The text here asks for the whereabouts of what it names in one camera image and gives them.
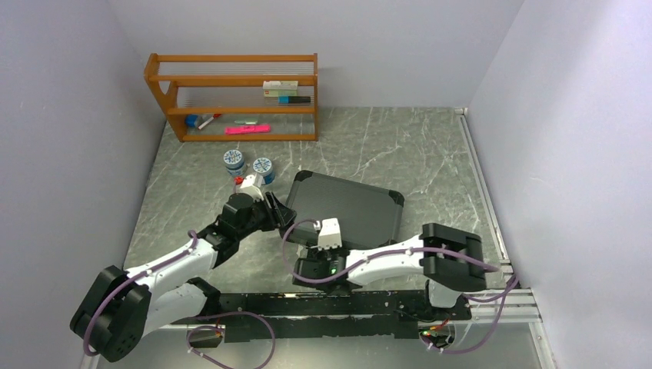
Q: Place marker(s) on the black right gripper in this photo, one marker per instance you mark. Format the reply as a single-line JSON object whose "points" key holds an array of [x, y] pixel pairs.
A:
{"points": [[320, 253]]}

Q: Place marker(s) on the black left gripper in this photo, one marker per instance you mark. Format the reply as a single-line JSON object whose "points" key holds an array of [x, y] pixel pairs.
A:
{"points": [[284, 215]]}

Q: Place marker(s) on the black poker set case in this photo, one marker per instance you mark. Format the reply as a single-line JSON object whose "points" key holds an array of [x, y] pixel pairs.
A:
{"points": [[368, 216]]}

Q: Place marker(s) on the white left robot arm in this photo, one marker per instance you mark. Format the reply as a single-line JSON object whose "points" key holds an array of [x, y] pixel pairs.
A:
{"points": [[123, 306]]}

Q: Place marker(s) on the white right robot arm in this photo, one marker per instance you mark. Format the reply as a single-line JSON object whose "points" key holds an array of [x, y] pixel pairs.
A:
{"points": [[451, 259]]}

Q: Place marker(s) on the blue white lidded jar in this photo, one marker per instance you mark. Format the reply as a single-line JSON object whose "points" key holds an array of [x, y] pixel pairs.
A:
{"points": [[264, 168], [234, 162]]}

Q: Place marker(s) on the pink highlighter marker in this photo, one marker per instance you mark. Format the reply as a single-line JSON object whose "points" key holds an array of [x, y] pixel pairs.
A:
{"points": [[248, 130]]}

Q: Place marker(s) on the teal marker pen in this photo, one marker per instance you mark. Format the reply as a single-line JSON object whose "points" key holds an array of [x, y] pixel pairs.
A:
{"points": [[286, 100]]}

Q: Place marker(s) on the red white marker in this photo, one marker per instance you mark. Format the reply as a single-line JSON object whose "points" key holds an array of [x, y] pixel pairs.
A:
{"points": [[206, 120]]}

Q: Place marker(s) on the white red box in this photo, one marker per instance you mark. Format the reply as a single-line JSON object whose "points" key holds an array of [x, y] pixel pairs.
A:
{"points": [[280, 85]]}

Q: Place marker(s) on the blue capped small bottle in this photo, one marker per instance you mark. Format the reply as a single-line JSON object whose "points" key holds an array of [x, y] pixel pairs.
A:
{"points": [[193, 121]]}

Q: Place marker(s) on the orange wooden shelf rack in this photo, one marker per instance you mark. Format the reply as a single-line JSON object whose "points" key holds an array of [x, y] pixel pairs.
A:
{"points": [[231, 85]]}

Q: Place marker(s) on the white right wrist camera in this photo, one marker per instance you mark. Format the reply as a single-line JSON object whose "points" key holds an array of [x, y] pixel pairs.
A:
{"points": [[329, 234]]}

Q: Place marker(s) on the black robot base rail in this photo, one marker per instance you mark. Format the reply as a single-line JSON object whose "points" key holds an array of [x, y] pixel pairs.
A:
{"points": [[399, 314]]}

